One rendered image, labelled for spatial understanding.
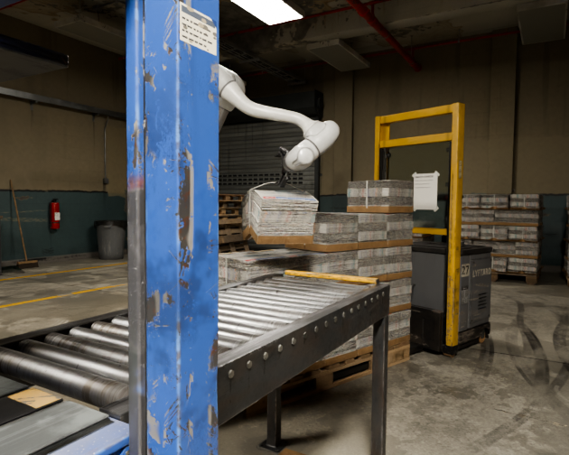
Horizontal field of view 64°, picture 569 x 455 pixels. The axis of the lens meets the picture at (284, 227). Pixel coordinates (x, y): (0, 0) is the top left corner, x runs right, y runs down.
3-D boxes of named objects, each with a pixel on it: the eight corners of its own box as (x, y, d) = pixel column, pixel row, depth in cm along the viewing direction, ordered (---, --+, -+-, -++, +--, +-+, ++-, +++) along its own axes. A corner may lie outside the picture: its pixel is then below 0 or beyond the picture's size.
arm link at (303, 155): (293, 177, 210) (313, 159, 214) (305, 171, 196) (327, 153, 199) (279, 158, 208) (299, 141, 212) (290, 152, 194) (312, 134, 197)
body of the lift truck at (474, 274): (383, 333, 397) (385, 242, 392) (419, 323, 432) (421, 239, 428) (458, 354, 344) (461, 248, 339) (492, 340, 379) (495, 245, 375)
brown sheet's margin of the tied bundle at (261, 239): (248, 232, 232) (249, 225, 230) (303, 232, 241) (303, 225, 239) (256, 244, 218) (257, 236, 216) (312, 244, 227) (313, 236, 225)
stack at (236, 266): (207, 394, 266) (207, 253, 262) (343, 354, 341) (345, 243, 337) (246, 419, 237) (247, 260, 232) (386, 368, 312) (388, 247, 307)
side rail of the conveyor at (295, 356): (377, 311, 188) (377, 283, 187) (390, 313, 185) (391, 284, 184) (99, 481, 72) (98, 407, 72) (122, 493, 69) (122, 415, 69)
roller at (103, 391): (4, 364, 104) (4, 342, 104) (153, 413, 80) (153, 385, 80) (-19, 371, 100) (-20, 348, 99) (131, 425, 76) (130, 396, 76)
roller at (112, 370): (32, 356, 110) (32, 335, 109) (179, 400, 86) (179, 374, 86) (12, 362, 105) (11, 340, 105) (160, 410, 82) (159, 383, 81)
